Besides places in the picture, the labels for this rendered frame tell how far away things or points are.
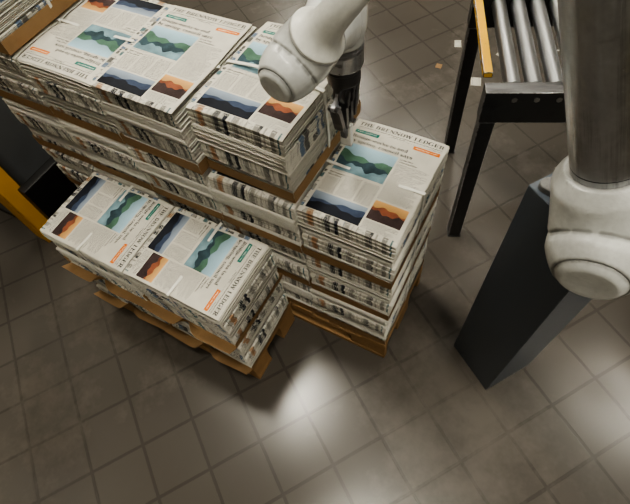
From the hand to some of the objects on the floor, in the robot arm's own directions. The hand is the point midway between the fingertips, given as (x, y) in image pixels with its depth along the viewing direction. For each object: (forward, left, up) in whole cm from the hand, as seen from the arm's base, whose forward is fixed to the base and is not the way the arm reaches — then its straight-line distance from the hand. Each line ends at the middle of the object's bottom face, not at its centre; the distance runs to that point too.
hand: (346, 133), depth 117 cm
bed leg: (+48, -83, -96) cm, 136 cm away
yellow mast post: (+107, +113, -96) cm, 183 cm away
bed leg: (+6, -55, -96) cm, 111 cm away
